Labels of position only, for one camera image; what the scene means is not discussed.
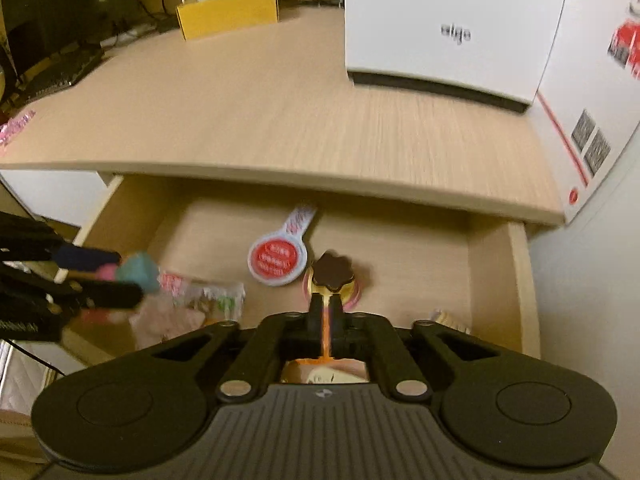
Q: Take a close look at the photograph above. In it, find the teal toy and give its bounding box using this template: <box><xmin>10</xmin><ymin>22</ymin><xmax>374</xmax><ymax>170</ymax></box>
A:
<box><xmin>117</xmin><ymin>252</ymin><xmax>161</xmax><ymax>294</ymax></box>

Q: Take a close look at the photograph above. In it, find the black keyboard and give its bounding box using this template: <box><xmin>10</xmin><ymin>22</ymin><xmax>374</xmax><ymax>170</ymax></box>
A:
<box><xmin>15</xmin><ymin>45</ymin><xmax>107</xmax><ymax>102</ymax></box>

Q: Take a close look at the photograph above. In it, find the toy cake with chocolate top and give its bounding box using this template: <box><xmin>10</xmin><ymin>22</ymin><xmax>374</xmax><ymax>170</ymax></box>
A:
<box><xmin>302</xmin><ymin>250</ymin><xmax>369</xmax><ymax>307</ymax></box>

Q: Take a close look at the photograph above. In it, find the cream striped item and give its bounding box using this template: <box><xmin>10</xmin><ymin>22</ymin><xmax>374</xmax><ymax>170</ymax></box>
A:
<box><xmin>429</xmin><ymin>309</ymin><xmax>472</xmax><ymax>337</ymax></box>

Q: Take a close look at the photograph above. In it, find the pink glitter packet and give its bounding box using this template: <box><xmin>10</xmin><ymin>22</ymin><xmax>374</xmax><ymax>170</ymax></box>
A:
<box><xmin>0</xmin><ymin>109</ymin><xmax>38</xmax><ymax>147</ymax></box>

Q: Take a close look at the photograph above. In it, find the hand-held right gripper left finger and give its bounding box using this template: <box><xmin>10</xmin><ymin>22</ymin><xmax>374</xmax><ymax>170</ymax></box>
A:
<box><xmin>145</xmin><ymin>295</ymin><xmax>328</xmax><ymax>403</ymax></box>

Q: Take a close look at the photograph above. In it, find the round red white tag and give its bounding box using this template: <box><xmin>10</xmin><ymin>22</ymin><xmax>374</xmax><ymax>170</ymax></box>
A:
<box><xmin>248</xmin><ymin>205</ymin><xmax>317</xmax><ymax>287</ymax></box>

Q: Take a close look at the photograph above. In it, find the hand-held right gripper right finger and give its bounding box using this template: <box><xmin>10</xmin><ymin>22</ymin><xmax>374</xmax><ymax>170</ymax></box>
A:
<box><xmin>327</xmin><ymin>296</ymin><xmax>501</xmax><ymax>403</ymax></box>

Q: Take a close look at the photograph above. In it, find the black monitor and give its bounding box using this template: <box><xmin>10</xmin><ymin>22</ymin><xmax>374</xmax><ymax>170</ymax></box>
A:
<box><xmin>0</xmin><ymin>0</ymin><xmax>139</xmax><ymax>78</ymax></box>

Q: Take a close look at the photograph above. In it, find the white quilted cloth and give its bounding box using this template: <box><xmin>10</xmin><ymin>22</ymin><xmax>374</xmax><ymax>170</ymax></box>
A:
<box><xmin>0</xmin><ymin>339</ymin><xmax>62</xmax><ymax>413</ymax></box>

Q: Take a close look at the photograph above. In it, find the clear printed candy packet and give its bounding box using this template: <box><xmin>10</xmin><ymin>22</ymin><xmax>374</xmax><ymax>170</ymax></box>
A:
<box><xmin>157</xmin><ymin>270</ymin><xmax>246</xmax><ymax>322</ymax></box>

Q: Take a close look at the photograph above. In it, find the wooden drawer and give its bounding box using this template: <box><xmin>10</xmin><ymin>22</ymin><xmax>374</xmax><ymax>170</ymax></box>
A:
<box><xmin>55</xmin><ymin>174</ymin><xmax>543</xmax><ymax>363</ymax></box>

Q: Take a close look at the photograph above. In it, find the white computer case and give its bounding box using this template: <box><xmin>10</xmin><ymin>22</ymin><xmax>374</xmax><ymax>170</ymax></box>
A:
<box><xmin>344</xmin><ymin>0</ymin><xmax>574</xmax><ymax>114</ymax></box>

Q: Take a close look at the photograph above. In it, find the white power strip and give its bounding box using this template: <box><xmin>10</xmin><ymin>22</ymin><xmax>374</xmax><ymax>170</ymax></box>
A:
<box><xmin>99</xmin><ymin>21</ymin><xmax>161</xmax><ymax>47</ymax></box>

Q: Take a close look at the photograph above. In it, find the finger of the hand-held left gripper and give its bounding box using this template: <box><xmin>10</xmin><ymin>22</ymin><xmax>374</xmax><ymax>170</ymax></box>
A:
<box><xmin>50</xmin><ymin>282</ymin><xmax>144</xmax><ymax>311</ymax></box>
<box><xmin>55</xmin><ymin>246</ymin><xmax>122</xmax><ymax>272</ymax></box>

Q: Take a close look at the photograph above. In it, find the yellow cardboard box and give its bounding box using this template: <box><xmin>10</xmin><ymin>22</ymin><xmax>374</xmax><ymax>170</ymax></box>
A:
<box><xmin>176</xmin><ymin>0</ymin><xmax>279</xmax><ymax>42</ymax></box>

